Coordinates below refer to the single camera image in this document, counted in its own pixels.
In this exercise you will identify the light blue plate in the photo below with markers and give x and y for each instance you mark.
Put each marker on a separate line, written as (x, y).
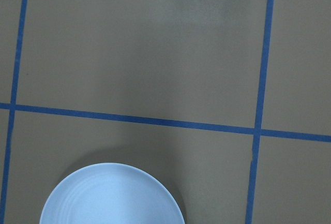
(110, 193)

